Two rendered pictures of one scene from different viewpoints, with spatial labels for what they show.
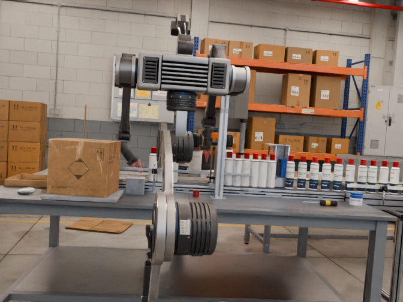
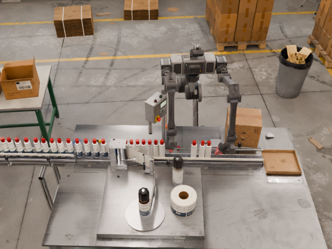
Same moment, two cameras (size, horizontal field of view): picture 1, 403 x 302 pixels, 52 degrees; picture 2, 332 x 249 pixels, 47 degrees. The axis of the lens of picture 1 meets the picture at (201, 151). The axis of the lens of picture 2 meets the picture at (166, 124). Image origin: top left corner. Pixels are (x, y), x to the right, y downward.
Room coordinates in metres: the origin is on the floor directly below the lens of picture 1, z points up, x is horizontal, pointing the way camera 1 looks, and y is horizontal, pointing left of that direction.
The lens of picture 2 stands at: (4.77, 0.13, 3.39)
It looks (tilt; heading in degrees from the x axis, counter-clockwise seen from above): 43 degrees down; 185
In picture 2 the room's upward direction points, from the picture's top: straight up
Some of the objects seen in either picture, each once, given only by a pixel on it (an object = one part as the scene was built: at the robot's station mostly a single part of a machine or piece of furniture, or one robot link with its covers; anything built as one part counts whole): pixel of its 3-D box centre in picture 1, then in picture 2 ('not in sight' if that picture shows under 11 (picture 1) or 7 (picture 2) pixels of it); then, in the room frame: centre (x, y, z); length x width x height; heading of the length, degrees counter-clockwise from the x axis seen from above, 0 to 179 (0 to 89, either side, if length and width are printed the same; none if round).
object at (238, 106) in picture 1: (234, 101); (156, 107); (2.40, -0.17, 1.38); 0.17 x 0.10 x 0.19; 149
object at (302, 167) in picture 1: (301, 172); (104, 147); (2.51, -0.62, 0.98); 0.05 x 0.05 x 0.20
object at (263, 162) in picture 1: (262, 170); (132, 148); (2.50, -0.38, 0.98); 0.05 x 0.05 x 0.20
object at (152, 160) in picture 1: (153, 164); (208, 149); (2.45, 0.28, 0.98); 0.05 x 0.05 x 0.20
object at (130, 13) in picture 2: not in sight; (141, 8); (-1.98, -0.97, 0.11); 0.65 x 0.54 x 0.22; 97
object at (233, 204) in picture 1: (186, 188); (183, 178); (2.66, 0.08, 0.82); 2.10 x 1.31 x 0.02; 94
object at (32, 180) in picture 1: (39, 180); (280, 161); (2.41, 0.94, 0.85); 0.30 x 0.26 x 0.04; 94
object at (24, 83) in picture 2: not in sight; (19, 76); (1.52, -1.77, 0.97); 0.51 x 0.39 x 0.37; 15
